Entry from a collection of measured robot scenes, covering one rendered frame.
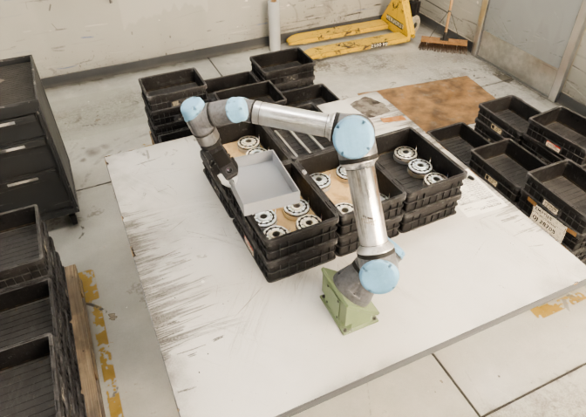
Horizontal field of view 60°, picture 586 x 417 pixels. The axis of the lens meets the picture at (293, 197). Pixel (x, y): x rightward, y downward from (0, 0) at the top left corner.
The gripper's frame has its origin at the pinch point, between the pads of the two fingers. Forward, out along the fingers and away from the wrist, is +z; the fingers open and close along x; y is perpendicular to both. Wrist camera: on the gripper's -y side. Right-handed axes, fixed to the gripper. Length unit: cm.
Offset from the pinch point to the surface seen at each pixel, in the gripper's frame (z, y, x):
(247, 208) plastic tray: -0.1, -13.5, 0.5
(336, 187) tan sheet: 37, 8, -39
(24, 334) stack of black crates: 42, 32, 103
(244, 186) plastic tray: 4.2, 1.0, -3.6
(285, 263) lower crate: 30.1, -18.0, -2.5
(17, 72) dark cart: 3, 180, 64
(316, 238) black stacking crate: 28.3, -17.2, -16.8
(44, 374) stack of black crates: 34, 0, 94
